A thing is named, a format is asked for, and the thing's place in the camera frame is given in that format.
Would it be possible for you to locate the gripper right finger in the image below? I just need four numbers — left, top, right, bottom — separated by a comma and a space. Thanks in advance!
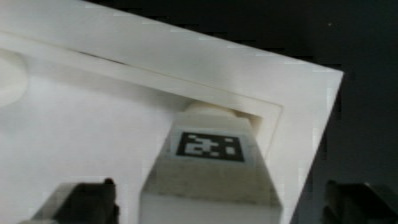
322, 181, 398, 224

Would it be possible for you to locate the white square tabletop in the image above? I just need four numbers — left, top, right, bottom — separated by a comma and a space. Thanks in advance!
0, 0, 344, 224

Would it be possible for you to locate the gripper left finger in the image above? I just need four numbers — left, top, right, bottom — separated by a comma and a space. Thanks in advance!
20, 178, 120, 224

